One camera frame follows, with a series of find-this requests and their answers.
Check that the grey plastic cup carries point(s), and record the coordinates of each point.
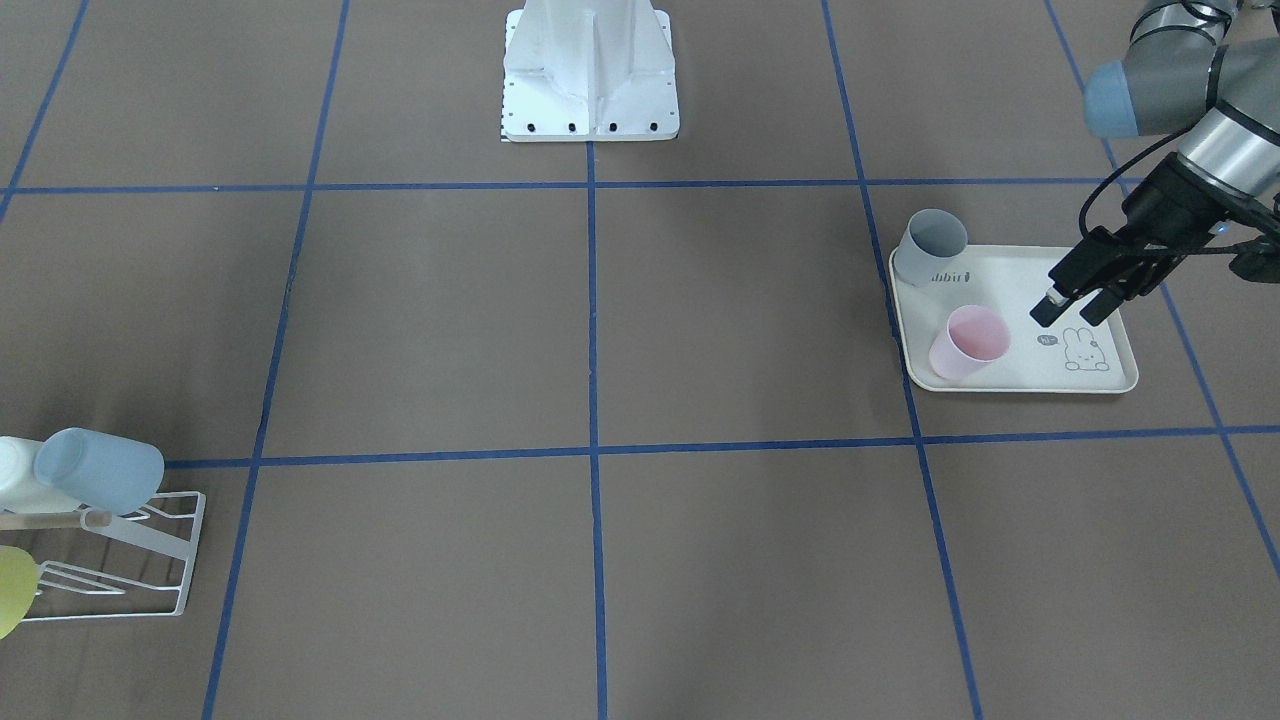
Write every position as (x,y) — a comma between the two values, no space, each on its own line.
(932,241)

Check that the cream white plastic cup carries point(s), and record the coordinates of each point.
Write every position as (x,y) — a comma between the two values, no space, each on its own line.
(21,491)

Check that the yellow plastic cup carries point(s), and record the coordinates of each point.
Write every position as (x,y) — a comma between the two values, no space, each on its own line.
(19,584)

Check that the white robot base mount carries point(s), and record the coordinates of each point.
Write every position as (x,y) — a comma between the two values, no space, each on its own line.
(589,71)

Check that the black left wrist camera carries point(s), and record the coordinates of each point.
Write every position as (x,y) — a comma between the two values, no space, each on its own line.
(1257,261)

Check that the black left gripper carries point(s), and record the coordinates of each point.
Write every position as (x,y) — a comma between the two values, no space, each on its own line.
(1168,203)

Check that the pink plastic cup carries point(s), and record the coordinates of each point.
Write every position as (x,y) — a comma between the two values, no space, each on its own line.
(972,338)

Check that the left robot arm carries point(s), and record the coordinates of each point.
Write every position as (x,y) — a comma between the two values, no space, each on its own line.
(1179,81)

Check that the cream plastic tray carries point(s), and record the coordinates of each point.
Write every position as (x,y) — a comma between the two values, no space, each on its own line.
(1069,358)

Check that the white wire cup rack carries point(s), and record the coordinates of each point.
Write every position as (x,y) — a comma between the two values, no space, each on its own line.
(139,565)

